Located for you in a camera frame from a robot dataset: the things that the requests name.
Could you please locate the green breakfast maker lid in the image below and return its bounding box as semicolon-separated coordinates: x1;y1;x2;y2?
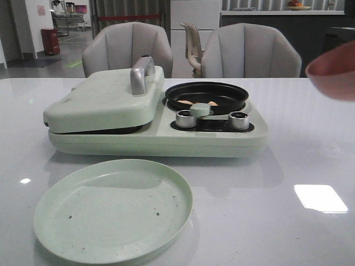
43;57;165;134

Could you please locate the red trash bin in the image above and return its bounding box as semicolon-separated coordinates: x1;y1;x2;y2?
40;28;60;55

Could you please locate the beige office chair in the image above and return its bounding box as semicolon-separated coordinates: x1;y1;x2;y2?
180;23;203;78

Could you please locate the black appliance at right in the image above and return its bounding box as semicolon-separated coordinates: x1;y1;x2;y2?
322;27;355;53

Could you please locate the right grey upholstered chair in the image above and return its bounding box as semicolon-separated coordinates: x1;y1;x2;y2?
201;23;302;78

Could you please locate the green breakfast maker base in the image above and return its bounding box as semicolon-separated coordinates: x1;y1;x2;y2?
48;93;269;158

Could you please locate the light green round plate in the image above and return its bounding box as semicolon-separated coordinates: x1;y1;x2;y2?
34;159;192;264

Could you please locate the right silver control knob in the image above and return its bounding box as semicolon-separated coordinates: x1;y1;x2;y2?
228;111;249;131

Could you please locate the fruit bowl on counter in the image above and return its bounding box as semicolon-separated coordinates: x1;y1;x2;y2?
286;0;311;11

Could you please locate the white cabinet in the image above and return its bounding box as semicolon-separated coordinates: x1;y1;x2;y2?
170;1;222;78

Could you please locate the pink bowl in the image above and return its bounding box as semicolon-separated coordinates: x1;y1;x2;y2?
305;41;354;101

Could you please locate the grey upholstered chair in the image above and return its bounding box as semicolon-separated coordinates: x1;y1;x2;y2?
82;22;173;78
201;23;302;78

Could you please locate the left grey upholstered chair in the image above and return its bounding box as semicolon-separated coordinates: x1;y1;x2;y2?
82;22;173;78

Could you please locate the left silver control knob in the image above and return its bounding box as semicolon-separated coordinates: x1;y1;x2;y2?
175;110;196;129

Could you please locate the black round frying pan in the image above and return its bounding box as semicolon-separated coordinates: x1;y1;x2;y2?
165;81;249;115

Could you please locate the silver control knob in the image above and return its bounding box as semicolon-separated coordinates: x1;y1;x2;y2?
228;111;249;131
175;110;196;129

